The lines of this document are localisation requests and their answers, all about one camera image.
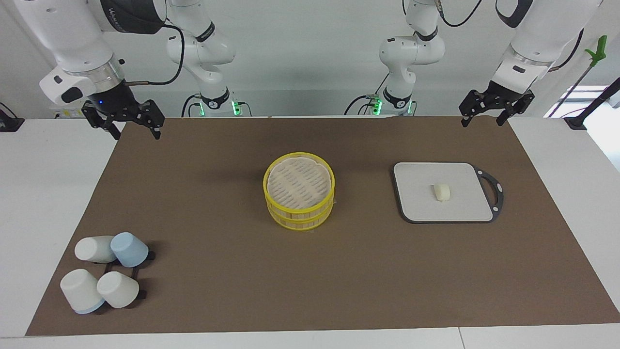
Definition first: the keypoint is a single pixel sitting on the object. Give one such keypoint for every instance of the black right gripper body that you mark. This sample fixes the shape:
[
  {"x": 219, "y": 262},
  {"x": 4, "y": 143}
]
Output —
[{"x": 116, "y": 99}]

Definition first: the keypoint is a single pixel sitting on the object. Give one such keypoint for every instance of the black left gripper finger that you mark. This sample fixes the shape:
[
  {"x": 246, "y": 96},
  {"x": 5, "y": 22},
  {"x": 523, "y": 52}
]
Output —
[
  {"x": 472, "y": 104},
  {"x": 516, "y": 109}
]

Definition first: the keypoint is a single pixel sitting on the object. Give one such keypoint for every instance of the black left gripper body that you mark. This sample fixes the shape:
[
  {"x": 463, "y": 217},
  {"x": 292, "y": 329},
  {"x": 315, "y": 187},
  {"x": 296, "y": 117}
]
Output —
[{"x": 503, "y": 97}]

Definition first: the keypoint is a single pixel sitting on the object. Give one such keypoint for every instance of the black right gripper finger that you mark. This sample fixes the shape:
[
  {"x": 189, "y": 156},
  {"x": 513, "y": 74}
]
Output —
[
  {"x": 154, "y": 116},
  {"x": 99, "y": 118}
]

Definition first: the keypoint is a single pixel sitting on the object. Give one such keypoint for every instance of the white steamed bun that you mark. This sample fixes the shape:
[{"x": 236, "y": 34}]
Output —
[{"x": 441, "y": 191}]

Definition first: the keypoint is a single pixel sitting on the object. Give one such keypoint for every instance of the yellow rimmed bamboo steamer lid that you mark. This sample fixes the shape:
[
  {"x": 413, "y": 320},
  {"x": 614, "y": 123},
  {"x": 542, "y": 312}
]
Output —
[{"x": 298, "y": 182}]

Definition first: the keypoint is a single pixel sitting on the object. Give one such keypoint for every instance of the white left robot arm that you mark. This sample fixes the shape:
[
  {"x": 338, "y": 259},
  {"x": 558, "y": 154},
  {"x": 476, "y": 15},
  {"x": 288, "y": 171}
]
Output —
[{"x": 542, "y": 34}]

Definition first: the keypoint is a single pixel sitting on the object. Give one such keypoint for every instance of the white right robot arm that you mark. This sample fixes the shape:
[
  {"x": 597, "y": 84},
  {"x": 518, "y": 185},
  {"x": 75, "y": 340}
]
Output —
[{"x": 72, "y": 39}]

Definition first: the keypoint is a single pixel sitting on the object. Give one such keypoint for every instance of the yellow rimmed bamboo steamer basket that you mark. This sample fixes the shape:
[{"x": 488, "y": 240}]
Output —
[{"x": 300, "y": 223}]

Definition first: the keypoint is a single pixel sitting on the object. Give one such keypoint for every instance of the white power box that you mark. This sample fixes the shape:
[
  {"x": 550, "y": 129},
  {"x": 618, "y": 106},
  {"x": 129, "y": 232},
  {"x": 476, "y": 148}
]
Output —
[{"x": 65, "y": 114}]

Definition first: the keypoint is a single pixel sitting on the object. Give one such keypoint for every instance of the black clamp stand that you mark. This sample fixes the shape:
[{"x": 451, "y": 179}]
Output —
[{"x": 593, "y": 104}]

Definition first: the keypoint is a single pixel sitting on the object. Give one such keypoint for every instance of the black table clamp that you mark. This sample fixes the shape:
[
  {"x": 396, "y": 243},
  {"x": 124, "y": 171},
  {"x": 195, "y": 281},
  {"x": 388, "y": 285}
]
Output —
[{"x": 9, "y": 123}]

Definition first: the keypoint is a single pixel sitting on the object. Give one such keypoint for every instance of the green tipped thin pole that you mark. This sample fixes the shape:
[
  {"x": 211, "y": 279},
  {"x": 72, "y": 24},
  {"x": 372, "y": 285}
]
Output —
[{"x": 599, "y": 48}]

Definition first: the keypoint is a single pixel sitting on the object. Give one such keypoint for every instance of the grey cutting board black rim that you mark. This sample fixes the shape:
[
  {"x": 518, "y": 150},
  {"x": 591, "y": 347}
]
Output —
[{"x": 436, "y": 208}]

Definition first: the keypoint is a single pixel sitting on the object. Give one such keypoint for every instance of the light blue cup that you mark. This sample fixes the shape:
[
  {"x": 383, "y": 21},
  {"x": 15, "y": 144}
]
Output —
[{"x": 130, "y": 248}]

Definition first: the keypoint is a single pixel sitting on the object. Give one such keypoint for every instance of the brown table mat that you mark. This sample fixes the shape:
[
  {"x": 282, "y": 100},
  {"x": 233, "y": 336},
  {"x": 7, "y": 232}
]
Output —
[{"x": 218, "y": 271}]

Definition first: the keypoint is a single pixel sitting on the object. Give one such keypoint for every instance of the white cup blue base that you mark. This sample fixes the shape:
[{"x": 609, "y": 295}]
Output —
[{"x": 80, "y": 291}]

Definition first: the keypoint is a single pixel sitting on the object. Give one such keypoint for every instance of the black cup rack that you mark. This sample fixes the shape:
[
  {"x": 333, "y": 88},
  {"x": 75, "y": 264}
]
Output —
[{"x": 140, "y": 294}]

